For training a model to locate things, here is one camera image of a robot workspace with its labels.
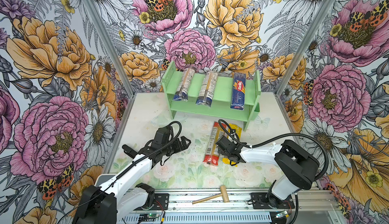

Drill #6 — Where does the red-ended clear spaghetti bag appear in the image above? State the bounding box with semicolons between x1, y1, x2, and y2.
203;122;224;166

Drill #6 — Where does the yellow spaghetti bag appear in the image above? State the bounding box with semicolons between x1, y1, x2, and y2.
222;121;242;166

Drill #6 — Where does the blue Barilla spaghetti bag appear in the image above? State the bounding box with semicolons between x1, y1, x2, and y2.
231;73;246;110

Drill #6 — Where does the clear spaghetti bag dark end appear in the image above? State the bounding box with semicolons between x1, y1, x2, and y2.
173;67;196;101

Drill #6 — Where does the clear spaghetti bag white label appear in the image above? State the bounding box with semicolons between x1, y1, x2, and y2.
196;71;218;107

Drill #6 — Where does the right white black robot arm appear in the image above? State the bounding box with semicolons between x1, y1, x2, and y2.
216;137;320;207

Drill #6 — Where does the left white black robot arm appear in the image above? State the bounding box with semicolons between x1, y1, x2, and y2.
73;125;191;224

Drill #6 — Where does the green wooden two-tier shelf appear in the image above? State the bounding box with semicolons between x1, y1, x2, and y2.
161;63;261;130

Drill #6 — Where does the small wooden mallet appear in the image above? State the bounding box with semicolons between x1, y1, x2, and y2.
192;185;230;205

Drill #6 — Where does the left black corrugated cable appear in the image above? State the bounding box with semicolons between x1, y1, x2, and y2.
57;120;183;222

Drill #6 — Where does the black corrugated cable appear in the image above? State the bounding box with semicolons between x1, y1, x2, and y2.
218;119;330;182
57;120;183;222

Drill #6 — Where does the right black corrugated cable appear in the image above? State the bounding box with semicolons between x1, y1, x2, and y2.
218;119;330;182

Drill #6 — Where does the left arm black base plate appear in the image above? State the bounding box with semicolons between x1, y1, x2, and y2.
141;193;170;211

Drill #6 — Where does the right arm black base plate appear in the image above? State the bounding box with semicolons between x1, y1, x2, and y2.
247;192;295;209

